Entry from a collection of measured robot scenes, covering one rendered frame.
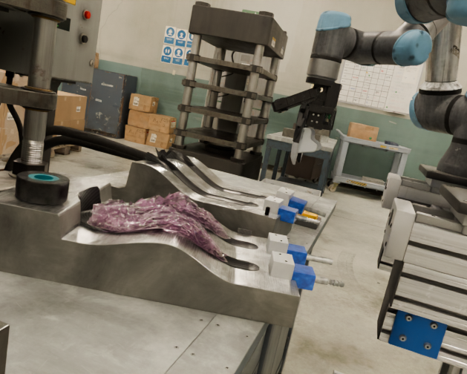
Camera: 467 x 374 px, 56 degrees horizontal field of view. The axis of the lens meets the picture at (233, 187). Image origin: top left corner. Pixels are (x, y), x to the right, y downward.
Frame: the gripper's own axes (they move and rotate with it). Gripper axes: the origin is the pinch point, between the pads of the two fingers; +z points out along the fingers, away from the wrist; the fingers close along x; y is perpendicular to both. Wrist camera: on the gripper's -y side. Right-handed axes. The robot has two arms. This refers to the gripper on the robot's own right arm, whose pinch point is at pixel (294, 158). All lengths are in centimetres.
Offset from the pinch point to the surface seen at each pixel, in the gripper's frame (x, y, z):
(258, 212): -16.3, -2.4, 11.9
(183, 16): 614, -348, -126
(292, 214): -13.0, 4.5, 11.0
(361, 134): 581, -10, 8
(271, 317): -47, 10, 20
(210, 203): -17.8, -13.5, 12.6
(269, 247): -30.9, 4.5, 14.1
